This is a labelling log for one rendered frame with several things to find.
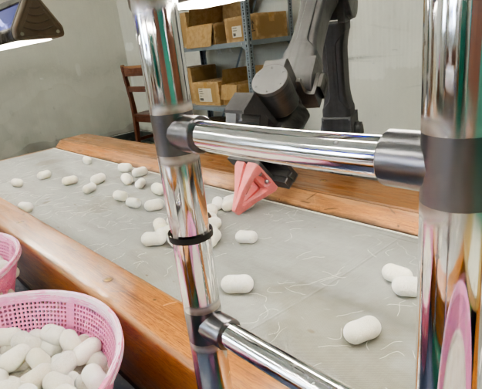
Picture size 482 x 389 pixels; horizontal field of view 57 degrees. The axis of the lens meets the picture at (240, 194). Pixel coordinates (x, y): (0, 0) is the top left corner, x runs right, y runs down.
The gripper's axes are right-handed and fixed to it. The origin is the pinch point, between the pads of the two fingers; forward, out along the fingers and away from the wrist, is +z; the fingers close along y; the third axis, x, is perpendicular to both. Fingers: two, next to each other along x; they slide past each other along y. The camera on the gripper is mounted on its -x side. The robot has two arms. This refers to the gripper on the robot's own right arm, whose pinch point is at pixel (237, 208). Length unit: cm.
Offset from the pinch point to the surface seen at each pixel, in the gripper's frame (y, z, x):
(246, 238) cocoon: 7.9, 4.9, -3.3
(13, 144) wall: -439, -36, 96
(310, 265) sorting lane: 18.2, 5.2, -2.1
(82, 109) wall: -434, -108, 129
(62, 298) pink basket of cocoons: 4.1, 22.1, -19.6
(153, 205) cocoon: -15.3, 4.8, -3.4
